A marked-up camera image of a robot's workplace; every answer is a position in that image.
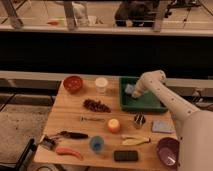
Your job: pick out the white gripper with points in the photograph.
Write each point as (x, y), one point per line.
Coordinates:
(136, 93)

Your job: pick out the blue sponge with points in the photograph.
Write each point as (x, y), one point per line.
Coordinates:
(129, 89)

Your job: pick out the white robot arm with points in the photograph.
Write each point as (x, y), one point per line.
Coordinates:
(196, 137)

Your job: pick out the green plastic tray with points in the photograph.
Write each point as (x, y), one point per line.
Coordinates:
(148, 102)

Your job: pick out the white cup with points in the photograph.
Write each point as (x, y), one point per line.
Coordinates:
(101, 84)

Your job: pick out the orange round fruit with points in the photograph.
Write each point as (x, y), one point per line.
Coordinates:
(113, 125)

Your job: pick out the bunch of dark grapes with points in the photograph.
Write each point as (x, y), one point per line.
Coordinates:
(96, 106)

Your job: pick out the yellow banana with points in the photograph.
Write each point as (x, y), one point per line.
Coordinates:
(132, 140)

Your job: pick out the purple bowl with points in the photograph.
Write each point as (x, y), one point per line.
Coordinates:
(168, 152)

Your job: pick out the person in background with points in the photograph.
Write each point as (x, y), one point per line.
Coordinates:
(140, 13)

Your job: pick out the blue cup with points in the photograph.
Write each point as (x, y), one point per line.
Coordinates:
(96, 144)

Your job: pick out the black rectangular block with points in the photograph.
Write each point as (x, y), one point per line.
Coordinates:
(125, 155)

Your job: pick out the metal clip tool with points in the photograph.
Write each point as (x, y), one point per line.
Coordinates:
(47, 143)

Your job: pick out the black handled brush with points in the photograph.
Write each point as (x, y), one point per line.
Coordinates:
(72, 135)

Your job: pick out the black chair frame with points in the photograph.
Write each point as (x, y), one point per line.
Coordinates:
(29, 147)

